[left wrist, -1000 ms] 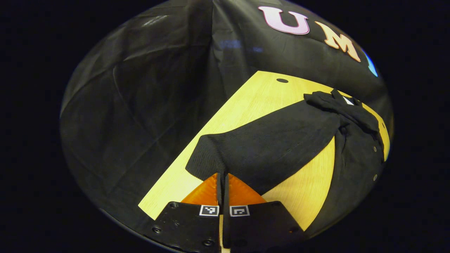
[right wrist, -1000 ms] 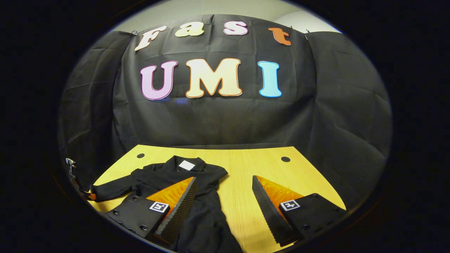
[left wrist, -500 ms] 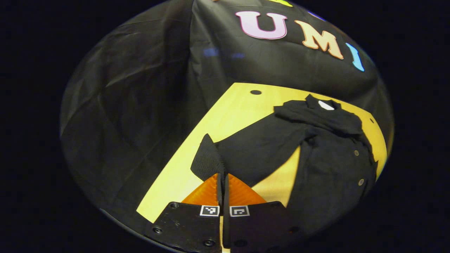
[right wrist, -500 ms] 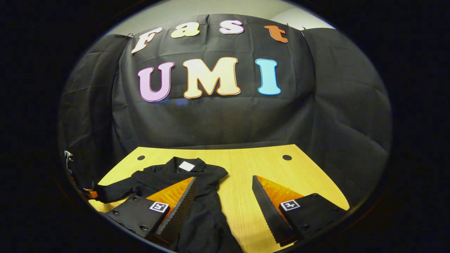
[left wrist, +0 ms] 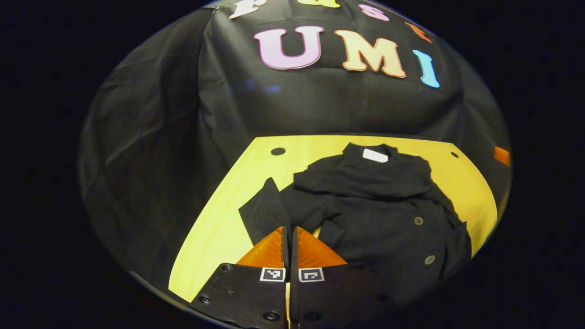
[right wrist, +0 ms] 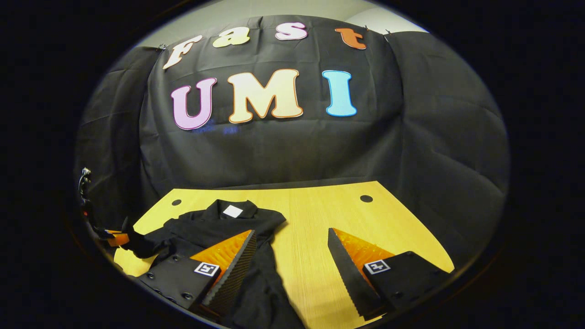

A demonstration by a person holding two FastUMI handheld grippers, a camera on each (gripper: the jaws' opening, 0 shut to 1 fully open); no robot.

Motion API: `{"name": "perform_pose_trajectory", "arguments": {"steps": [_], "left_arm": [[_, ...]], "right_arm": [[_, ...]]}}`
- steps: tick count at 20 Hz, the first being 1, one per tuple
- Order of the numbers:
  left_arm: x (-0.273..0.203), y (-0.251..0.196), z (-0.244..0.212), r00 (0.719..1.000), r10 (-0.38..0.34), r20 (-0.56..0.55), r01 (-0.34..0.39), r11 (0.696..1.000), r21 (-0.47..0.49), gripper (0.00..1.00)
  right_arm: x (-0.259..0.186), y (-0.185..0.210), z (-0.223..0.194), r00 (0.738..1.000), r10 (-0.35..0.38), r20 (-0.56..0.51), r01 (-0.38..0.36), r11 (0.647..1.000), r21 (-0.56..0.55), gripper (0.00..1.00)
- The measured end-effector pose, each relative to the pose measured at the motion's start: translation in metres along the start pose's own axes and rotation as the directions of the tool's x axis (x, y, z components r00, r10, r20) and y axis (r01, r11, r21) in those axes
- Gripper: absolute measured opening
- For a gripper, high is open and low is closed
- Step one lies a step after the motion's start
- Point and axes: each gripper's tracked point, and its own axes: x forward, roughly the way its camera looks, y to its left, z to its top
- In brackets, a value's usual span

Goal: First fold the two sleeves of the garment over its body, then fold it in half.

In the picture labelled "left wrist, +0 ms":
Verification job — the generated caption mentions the black buttoned cardigan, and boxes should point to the black buttoned cardigan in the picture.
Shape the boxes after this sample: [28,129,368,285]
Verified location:
[239,143,472,307]

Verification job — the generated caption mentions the black backdrop cloth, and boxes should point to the black backdrop cloth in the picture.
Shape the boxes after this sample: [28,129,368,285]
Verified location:
[79,0,511,293]

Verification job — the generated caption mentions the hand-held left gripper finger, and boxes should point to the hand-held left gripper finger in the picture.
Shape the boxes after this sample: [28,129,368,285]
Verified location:
[190,225,289,329]
[291,226,394,329]

